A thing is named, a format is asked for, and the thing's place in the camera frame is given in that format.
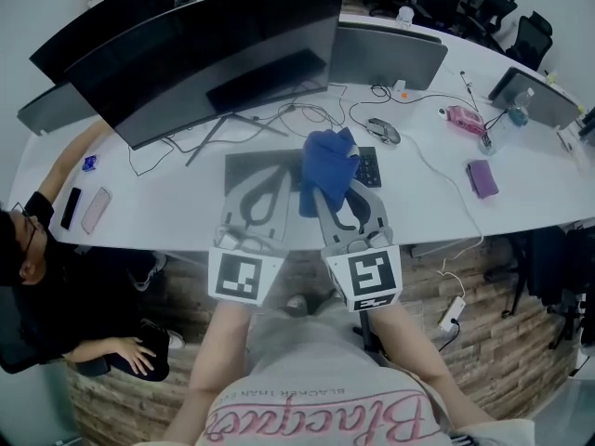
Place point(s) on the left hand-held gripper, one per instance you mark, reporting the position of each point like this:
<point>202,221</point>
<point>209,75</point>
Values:
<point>239,274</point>

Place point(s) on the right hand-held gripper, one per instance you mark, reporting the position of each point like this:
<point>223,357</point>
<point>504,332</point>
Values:
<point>372,274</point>

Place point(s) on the black keyboard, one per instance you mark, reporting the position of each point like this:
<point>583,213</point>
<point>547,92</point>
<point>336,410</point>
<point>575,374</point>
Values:
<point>251,167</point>

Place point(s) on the blue cloth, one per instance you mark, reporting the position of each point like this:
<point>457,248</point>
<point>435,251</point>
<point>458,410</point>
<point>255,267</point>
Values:
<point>325,165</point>

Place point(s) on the person's right forearm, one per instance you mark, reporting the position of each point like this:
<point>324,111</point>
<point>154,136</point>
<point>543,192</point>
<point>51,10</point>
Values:
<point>409,342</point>

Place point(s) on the person's left forearm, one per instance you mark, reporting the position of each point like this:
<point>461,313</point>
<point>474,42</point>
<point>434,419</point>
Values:
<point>223,342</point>

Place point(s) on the grey computer mouse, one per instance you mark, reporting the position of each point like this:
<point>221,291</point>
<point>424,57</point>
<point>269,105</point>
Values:
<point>383,130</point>

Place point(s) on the person's white shoe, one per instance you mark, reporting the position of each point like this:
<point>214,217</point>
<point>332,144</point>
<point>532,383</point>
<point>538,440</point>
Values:
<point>296,305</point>

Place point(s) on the white power strip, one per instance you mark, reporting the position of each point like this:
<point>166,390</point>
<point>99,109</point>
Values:
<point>452,313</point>

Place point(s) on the small white round device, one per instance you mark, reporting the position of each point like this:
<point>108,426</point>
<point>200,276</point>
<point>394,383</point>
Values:
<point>443,112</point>

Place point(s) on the pink box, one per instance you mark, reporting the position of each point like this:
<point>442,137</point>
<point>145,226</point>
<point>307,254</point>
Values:
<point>465,119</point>

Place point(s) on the curved black monitor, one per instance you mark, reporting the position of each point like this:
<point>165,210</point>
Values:
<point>209,54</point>

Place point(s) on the pink phone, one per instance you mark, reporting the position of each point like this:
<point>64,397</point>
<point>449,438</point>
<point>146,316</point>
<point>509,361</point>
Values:
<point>96,209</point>

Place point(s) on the person's grey pink-print shirt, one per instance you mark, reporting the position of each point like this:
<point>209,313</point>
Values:
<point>311,384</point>

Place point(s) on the small blue object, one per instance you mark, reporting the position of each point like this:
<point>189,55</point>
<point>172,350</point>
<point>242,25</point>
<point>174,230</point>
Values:
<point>90,163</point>

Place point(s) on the clear bottle with blue lid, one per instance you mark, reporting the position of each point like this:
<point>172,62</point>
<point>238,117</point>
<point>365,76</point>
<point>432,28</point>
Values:
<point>502,130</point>

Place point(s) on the black phone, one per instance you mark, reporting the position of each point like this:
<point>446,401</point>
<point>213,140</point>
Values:
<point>70,208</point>

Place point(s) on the white plastic bottle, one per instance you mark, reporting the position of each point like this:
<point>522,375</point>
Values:
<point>405,17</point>

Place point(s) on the small clear water bottle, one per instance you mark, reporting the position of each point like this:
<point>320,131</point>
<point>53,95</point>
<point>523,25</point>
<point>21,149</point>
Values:
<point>524,98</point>

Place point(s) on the grey desk divider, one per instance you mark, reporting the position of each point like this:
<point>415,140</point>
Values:
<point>539,98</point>
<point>51,112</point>

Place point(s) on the row of black chairs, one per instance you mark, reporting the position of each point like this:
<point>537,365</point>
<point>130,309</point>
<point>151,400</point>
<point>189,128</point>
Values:
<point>493,17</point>

